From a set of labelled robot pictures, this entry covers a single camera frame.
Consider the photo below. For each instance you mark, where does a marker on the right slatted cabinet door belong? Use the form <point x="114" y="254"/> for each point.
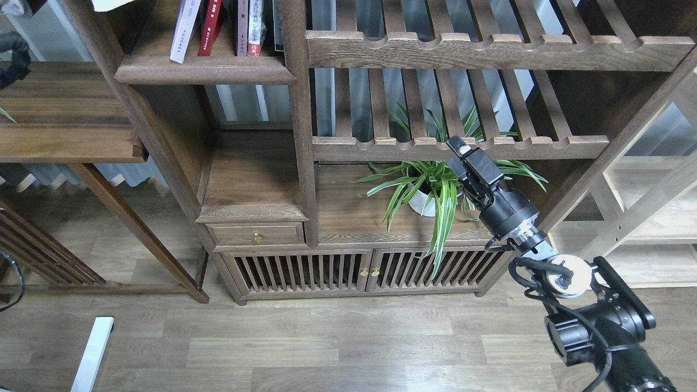
<point x="405" y="271"/>

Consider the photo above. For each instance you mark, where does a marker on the left slatted cabinet door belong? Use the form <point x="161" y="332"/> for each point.
<point x="297" y="274"/>

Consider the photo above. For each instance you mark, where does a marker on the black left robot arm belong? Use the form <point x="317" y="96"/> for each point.
<point x="14" y="43"/>

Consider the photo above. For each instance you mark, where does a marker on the white lavender book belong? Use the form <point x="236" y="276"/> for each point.
<point x="185" y="24"/>

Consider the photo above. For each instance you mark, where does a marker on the slatted cabinet door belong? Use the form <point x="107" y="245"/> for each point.
<point x="405" y="271"/>
<point x="297" y="274"/>

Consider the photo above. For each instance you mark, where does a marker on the dark slatted wooden chair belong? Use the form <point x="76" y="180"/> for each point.
<point x="41" y="253"/>

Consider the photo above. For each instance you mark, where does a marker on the white stand leg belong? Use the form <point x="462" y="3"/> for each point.
<point x="92" y="356"/>

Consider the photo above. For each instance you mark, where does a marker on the green spider plant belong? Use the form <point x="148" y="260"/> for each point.
<point x="407" y="186"/>

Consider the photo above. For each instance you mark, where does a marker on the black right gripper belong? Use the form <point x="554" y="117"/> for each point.
<point x="508" y="215"/>

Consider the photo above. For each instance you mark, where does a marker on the white plant pot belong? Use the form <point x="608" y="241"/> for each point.
<point x="422" y="204"/>

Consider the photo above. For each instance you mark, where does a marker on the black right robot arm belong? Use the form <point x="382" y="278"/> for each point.
<point x="593" y="315"/>

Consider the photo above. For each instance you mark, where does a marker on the dark upright book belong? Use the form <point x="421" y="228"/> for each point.
<point x="278" y="41"/>

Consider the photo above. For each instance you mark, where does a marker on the red white upright book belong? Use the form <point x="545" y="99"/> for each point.
<point x="255" y="28"/>

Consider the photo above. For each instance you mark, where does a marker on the red cover book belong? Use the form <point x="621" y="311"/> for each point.
<point x="213" y="21"/>

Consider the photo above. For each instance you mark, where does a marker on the yellow cover book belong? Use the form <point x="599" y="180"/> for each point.
<point x="108" y="5"/>

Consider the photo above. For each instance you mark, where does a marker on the light wooden shelf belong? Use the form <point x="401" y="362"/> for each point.
<point x="640" y="213"/>

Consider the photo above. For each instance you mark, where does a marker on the dark wooden bookshelf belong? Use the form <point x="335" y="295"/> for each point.
<point x="565" y="86"/>

